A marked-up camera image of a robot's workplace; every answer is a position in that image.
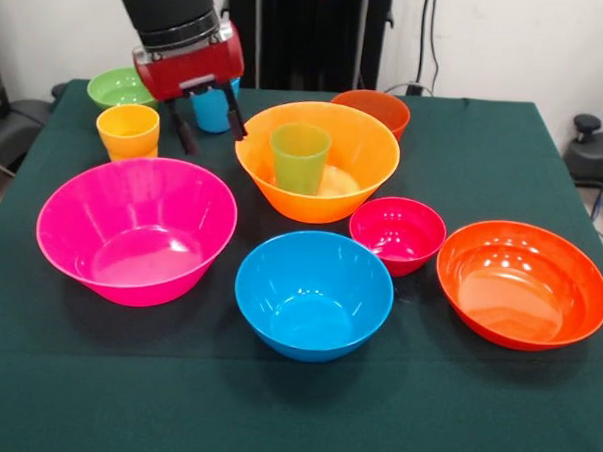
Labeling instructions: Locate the green cup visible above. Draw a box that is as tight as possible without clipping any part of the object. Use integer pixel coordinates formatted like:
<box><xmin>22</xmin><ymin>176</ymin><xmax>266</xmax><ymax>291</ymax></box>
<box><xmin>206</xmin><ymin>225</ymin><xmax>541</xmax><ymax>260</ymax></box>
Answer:
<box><xmin>267</xmin><ymin>122</ymin><xmax>334</xmax><ymax>197</ymax></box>

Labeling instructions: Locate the dark green tablecloth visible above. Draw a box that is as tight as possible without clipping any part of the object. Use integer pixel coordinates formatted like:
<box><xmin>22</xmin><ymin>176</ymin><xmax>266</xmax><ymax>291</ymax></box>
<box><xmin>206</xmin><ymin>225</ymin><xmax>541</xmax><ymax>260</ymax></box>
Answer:
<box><xmin>0</xmin><ymin>75</ymin><xmax>603</xmax><ymax>452</ymax></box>

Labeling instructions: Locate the green bowl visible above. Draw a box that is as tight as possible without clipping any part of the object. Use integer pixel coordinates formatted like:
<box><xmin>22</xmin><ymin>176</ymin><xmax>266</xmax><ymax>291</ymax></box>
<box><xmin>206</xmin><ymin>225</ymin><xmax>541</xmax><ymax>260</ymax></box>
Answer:
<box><xmin>84</xmin><ymin>64</ymin><xmax>162</xmax><ymax>114</ymax></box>

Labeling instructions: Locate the yellow cup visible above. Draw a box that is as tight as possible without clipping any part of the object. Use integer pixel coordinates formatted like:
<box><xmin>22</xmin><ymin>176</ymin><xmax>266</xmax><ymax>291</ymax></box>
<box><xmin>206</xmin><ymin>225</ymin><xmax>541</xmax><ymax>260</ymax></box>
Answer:
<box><xmin>107</xmin><ymin>144</ymin><xmax>160</xmax><ymax>165</ymax></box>
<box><xmin>95</xmin><ymin>102</ymin><xmax>163</xmax><ymax>151</ymax></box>

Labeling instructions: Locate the wide red-orange bowl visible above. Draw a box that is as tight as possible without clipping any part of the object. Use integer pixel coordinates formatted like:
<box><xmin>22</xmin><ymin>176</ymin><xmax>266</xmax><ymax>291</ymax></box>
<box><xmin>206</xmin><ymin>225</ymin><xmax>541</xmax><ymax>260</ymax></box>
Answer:
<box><xmin>432</xmin><ymin>217</ymin><xmax>603</xmax><ymax>355</ymax></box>

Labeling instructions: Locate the small crimson bowl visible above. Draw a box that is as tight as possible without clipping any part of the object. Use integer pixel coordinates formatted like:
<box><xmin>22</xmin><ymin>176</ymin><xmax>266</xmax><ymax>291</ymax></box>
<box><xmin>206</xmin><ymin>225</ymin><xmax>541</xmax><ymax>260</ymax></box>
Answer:
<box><xmin>346</xmin><ymin>194</ymin><xmax>449</xmax><ymax>280</ymax></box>

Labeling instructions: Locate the small red-orange bowl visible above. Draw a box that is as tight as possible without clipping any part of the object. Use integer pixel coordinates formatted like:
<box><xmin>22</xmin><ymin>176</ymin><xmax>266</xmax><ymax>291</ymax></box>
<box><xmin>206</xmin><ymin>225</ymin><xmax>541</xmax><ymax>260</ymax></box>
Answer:
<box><xmin>328</xmin><ymin>87</ymin><xmax>412</xmax><ymax>142</ymax></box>

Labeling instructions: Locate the large orange bowl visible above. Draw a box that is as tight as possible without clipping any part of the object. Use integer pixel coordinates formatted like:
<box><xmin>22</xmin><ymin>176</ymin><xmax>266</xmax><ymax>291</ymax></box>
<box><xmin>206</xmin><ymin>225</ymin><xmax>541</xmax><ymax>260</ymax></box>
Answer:
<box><xmin>231</xmin><ymin>97</ymin><xmax>404</xmax><ymax>228</ymax></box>

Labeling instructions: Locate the large magenta bowl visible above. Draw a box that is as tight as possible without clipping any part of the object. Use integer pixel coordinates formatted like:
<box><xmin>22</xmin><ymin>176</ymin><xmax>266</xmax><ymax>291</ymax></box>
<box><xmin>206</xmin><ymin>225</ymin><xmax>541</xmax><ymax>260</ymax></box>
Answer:
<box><xmin>32</xmin><ymin>151</ymin><xmax>241</xmax><ymax>312</ymax></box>

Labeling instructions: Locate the blue bowl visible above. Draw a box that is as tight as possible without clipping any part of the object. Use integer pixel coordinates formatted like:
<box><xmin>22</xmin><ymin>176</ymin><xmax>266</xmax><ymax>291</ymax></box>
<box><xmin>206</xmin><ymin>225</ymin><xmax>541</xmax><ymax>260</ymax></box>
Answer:
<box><xmin>231</xmin><ymin>226</ymin><xmax>397</xmax><ymax>367</ymax></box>

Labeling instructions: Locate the blue cup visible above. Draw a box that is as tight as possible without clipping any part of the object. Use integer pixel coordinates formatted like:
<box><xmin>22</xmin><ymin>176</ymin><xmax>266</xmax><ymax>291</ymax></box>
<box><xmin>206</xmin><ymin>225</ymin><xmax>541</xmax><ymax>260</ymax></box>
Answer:
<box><xmin>189</xmin><ymin>75</ymin><xmax>242</xmax><ymax>135</ymax></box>

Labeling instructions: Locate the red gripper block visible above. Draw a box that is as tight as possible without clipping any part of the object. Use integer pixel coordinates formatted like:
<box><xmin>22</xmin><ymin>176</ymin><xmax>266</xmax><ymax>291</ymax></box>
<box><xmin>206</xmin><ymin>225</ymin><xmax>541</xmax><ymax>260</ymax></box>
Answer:
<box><xmin>128</xmin><ymin>16</ymin><xmax>253</xmax><ymax>159</ymax></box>

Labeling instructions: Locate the grey pedestal foot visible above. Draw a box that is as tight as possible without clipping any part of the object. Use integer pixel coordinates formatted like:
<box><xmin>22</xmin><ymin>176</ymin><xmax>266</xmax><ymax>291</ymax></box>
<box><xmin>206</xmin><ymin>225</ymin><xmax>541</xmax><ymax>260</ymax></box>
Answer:
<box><xmin>0</xmin><ymin>97</ymin><xmax>56</xmax><ymax>176</ymax></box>
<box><xmin>562</xmin><ymin>112</ymin><xmax>603</xmax><ymax>186</ymax></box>

